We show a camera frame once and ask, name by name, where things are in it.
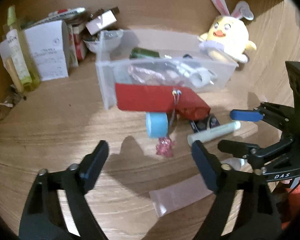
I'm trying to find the pink translucent tube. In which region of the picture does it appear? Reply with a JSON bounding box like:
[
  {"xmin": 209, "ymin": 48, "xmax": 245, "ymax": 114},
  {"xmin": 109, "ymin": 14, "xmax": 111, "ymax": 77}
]
[{"xmin": 149, "ymin": 174, "xmax": 213, "ymax": 218}]

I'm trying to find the pink braided bracelet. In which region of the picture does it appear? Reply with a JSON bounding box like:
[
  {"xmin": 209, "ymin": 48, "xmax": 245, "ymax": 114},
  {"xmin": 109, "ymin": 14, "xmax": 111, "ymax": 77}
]
[{"xmin": 127, "ymin": 64, "xmax": 171, "ymax": 86}]

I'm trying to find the small pink white carton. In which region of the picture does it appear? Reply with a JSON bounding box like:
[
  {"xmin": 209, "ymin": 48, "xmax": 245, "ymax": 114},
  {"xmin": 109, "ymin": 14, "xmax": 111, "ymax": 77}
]
[{"xmin": 85, "ymin": 7, "xmax": 120, "ymax": 35}]

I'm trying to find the yellow green lotion bottle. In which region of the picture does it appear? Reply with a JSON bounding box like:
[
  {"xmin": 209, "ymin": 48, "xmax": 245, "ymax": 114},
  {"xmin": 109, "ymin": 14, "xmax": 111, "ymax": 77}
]
[{"xmin": 4, "ymin": 5, "xmax": 40, "ymax": 93}]

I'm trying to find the light blue tape roll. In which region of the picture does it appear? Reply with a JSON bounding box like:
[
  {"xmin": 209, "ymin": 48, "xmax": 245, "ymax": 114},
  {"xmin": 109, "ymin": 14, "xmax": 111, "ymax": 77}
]
[{"xmin": 146, "ymin": 112, "xmax": 168, "ymax": 138}]

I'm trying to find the white bowl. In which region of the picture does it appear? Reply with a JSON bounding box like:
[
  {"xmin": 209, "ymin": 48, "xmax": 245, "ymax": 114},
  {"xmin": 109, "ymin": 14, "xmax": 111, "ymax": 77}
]
[{"xmin": 83, "ymin": 29, "xmax": 123, "ymax": 54}]

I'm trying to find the red white marker pen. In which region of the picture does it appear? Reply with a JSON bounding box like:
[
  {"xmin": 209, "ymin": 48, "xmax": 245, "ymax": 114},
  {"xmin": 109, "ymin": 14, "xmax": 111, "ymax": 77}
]
[{"xmin": 48, "ymin": 7, "xmax": 86, "ymax": 16}]

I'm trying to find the pink bear keychain charm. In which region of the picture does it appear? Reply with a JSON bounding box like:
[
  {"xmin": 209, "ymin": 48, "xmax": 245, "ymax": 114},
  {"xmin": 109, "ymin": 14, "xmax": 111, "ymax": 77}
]
[{"xmin": 155, "ymin": 136, "xmax": 175, "ymax": 158}]

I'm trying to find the dark green glass bottle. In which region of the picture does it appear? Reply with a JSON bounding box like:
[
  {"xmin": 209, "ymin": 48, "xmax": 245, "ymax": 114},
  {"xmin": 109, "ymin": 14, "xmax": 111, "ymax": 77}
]
[{"xmin": 129, "ymin": 47, "xmax": 160, "ymax": 59}]

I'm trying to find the clear plastic storage bin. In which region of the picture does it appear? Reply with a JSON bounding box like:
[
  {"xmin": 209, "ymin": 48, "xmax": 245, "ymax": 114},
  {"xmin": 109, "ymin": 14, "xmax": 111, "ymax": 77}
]
[{"xmin": 96, "ymin": 29, "xmax": 238, "ymax": 109}]

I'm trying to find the dark blue foil sachet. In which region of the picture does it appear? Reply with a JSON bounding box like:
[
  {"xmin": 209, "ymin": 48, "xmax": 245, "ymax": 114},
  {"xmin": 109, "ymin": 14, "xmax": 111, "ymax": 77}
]
[{"xmin": 190, "ymin": 114, "xmax": 220, "ymax": 133}]

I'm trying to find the orange sleeve forearm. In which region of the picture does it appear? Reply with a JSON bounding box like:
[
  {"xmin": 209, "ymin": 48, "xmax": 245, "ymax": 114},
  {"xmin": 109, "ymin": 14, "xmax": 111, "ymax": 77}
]
[{"xmin": 273, "ymin": 177, "xmax": 300, "ymax": 230}]

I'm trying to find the pale green lip balm stick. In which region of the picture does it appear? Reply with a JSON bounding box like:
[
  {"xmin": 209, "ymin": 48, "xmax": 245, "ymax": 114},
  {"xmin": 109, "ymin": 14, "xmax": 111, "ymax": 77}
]
[{"xmin": 187, "ymin": 121, "xmax": 241, "ymax": 146}]

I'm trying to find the white paper box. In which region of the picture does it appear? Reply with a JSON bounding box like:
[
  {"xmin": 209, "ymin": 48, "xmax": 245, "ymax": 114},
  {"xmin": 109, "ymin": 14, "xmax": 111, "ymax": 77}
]
[{"xmin": 24, "ymin": 21, "xmax": 70, "ymax": 81}]

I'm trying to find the white tape roll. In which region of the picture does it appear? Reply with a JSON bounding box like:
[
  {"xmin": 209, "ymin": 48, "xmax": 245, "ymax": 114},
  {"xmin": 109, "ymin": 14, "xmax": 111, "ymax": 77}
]
[{"xmin": 189, "ymin": 70, "xmax": 211, "ymax": 88}]

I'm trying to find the yellow chick plush toy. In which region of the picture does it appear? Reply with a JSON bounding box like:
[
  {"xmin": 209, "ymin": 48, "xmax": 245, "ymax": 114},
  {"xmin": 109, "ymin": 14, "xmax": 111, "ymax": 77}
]
[{"xmin": 197, "ymin": 0, "xmax": 257, "ymax": 63}]

